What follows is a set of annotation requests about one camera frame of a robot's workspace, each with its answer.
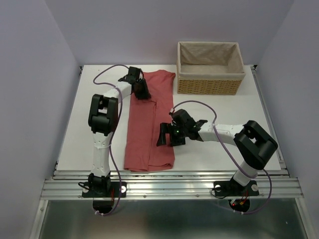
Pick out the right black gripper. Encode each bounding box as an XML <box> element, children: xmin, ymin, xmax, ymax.
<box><xmin>156</xmin><ymin>122</ymin><xmax>187</xmax><ymax>146</ymax></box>

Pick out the red t shirt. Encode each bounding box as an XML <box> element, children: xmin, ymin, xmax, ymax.
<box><xmin>124</xmin><ymin>70</ymin><xmax>175</xmax><ymax>172</ymax></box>

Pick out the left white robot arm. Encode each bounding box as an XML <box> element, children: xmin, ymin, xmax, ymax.
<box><xmin>78</xmin><ymin>67</ymin><xmax>151</xmax><ymax>198</ymax></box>

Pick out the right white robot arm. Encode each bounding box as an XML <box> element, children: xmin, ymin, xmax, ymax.
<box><xmin>157</xmin><ymin>109</ymin><xmax>278</xmax><ymax>199</ymax></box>

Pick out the wicker basket with liner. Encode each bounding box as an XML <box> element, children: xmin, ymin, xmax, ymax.
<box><xmin>176</xmin><ymin>41</ymin><xmax>246</xmax><ymax>95</ymax></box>

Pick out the aluminium mounting rail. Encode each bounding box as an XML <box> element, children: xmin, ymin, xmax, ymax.
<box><xmin>40</xmin><ymin>170</ymin><xmax>304</xmax><ymax>200</ymax></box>

